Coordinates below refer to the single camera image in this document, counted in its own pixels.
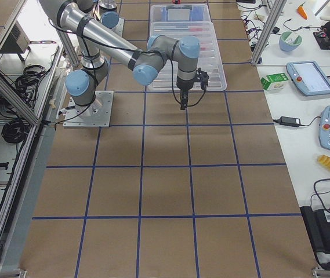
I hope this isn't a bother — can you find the clear plastic storage box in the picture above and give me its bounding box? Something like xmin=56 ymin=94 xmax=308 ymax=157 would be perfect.
xmin=147 ymin=3 xmax=216 ymax=48

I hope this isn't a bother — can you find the green blue bowl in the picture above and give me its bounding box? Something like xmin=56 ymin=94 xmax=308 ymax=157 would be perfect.
xmin=279 ymin=31 xmax=302 ymax=52

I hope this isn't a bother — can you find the aluminium frame post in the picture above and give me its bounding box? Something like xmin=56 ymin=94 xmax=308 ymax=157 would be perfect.
xmin=251 ymin=0 xmax=286 ymax=65

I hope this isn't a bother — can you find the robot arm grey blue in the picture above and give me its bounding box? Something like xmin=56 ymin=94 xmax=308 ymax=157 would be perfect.
xmin=76 ymin=0 xmax=124 ymax=34
xmin=40 ymin=1 xmax=209 ymax=110

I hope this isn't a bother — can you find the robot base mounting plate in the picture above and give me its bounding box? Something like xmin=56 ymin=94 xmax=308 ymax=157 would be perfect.
xmin=63 ymin=91 xmax=114 ymax=128

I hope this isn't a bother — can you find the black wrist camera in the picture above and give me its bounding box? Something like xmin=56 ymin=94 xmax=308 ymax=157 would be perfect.
xmin=196 ymin=68 xmax=209 ymax=91

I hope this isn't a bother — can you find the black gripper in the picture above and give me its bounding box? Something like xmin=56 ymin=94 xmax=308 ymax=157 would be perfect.
xmin=176 ymin=78 xmax=194 ymax=110

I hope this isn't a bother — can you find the teach pendant far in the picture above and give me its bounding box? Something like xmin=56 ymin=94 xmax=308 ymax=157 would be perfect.
xmin=286 ymin=61 xmax=330 ymax=96

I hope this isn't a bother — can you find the black power adapter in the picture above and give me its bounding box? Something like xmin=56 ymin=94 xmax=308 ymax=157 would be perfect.
xmin=280 ymin=116 xmax=301 ymax=127

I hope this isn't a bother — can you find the orange toy carrot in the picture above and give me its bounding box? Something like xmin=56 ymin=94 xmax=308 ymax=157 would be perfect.
xmin=296 ymin=3 xmax=308 ymax=20

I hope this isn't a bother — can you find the clear plastic box lid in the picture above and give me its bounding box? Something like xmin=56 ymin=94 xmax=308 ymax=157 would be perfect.
xmin=148 ymin=21 xmax=227 ymax=92

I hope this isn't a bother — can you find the green white carton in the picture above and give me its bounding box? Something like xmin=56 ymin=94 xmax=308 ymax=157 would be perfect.
xmin=260 ymin=72 xmax=289 ymax=91

